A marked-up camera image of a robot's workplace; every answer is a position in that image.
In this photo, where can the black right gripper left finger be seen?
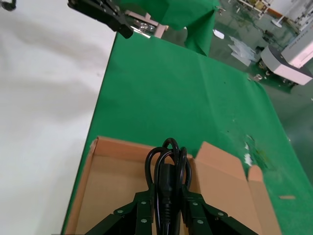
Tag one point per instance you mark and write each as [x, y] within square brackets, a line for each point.
[144, 210]

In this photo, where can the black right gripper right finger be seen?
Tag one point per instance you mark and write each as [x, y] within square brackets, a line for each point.
[195, 213]

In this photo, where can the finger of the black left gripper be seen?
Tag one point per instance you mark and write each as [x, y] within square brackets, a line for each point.
[105, 12]

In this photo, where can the open brown cardboard box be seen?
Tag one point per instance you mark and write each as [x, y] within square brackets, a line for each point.
[117, 176]

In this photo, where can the thin wooden stick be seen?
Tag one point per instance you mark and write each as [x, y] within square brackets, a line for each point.
[287, 197]

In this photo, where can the white table sheet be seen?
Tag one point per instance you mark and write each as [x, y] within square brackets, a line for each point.
[49, 98]

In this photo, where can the white paper sheet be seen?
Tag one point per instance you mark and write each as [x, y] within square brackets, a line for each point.
[218, 34]

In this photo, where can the white machine base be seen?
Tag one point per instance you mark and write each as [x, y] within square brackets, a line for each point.
[288, 68]

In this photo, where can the white floor stand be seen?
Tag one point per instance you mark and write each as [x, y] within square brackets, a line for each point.
[278, 22]

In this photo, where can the pale wooden table frame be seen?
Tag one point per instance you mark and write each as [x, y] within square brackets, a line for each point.
[160, 30]

